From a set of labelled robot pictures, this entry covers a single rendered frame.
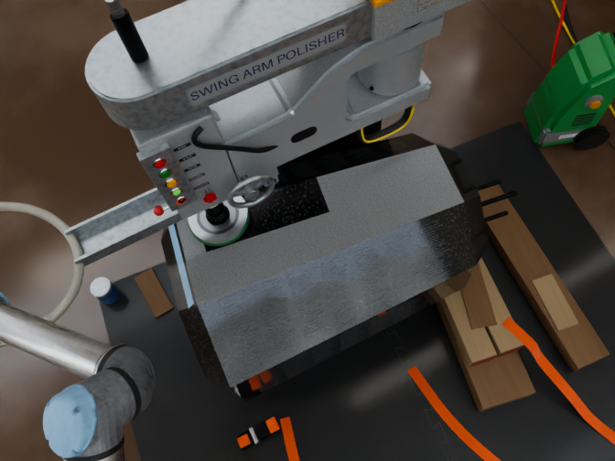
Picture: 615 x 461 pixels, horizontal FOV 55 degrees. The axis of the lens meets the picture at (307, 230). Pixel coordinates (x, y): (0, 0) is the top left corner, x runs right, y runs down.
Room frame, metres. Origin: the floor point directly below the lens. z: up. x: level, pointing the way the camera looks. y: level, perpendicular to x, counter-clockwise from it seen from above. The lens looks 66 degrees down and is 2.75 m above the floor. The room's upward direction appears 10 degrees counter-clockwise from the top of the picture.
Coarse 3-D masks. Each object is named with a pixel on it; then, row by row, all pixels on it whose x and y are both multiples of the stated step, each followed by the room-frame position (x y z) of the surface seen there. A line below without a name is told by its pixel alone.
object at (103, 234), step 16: (112, 208) 0.93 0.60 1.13; (128, 208) 0.93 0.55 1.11; (144, 208) 0.93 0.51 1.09; (80, 224) 0.90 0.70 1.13; (96, 224) 0.90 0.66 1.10; (112, 224) 0.90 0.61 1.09; (128, 224) 0.89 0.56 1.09; (144, 224) 0.87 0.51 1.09; (160, 224) 0.85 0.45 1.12; (80, 240) 0.86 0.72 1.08; (96, 240) 0.85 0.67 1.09; (112, 240) 0.84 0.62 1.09; (128, 240) 0.82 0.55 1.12; (80, 256) 0.79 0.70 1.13; (96, 256) 0.79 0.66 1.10
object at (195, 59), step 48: (192, 0) 1.10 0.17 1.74; (240, 0) 1.07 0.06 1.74; (288, 0) 1.04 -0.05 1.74; (336, 0) 1.02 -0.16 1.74; (432, 0) 1.03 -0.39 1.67; (96, 48) 1.00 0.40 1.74; (192, 48) 0.95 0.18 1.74; (240, 48) 0.93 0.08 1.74; (288, 48) 0.94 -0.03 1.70; (336, 48) 0.97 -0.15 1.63; (96, 96) 0.89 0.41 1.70; (144, 96) 0.85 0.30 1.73; (192, 96) 0.87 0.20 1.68
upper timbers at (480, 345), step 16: (496, 288) 0.71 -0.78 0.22; (448, 304) 0.68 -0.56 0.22; (464, 304) 0.66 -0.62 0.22; (496, 304) 0.64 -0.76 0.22; (448, 320) 0.62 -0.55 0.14; (464, 320) 0.59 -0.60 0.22; (496, 320) 0.57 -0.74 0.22; (464, 336) 0.53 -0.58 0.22; (480, 336) 0.51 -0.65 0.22; (496, 336) 0.50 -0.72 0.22; (512, 336) 0.49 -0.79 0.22; (464, 352) 0.47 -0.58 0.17; (480, 352) 0.45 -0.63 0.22; (496, 352) 0.44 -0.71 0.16
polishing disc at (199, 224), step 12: (228, 204) 0.99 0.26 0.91; (192, 216) 0.97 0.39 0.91; (204, 216) 0.96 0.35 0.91; (240, 216) 0.93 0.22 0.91; (192, 228) 0.92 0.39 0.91; (204, 228) 0.91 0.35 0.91; (216, 228) 0.90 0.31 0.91; (228, 228) 0.90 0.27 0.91; (240, 228) 0.89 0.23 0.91; (204, 240) 0.87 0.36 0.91; (216, 240) 0.86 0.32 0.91; (228, 240) 0.85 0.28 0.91
